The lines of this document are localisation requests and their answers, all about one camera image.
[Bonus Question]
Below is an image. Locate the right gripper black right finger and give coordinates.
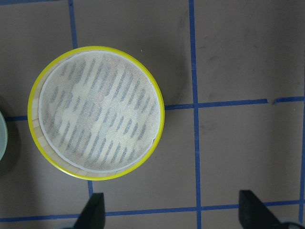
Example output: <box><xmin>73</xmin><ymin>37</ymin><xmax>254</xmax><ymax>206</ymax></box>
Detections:
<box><xmin>239</xmin><ymin>190</ymin><xmax>285</xmax><ymax>229</ymax></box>

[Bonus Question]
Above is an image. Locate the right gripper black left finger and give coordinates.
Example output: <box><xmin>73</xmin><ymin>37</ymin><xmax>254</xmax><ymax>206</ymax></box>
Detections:
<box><xmin>72</xmin><ymin>193</ymin><xmax>105</xmax><ymax>229</ymax></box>

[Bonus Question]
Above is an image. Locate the pale green plate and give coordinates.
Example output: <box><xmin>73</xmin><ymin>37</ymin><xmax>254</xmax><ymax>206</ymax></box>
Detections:
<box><xmin>0</xmin><ymin>113</ymin><xmax>8</xmax><ymax>159</ymax></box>

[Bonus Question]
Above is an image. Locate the yellow rimmed bamboo steamer layer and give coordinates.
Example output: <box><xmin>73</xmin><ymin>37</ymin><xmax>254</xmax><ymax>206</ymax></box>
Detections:
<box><xmin>27</xmin><ymin>45</ymin><xmax>165</xmax><ymax>181</ymax></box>

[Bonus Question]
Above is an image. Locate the white gauze steamer liner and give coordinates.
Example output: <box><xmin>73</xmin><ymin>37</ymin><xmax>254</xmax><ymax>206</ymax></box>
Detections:
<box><xmin>38</xmin><ymin>50</ymin><xmax>161</xmax><ymax>173</ymax></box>

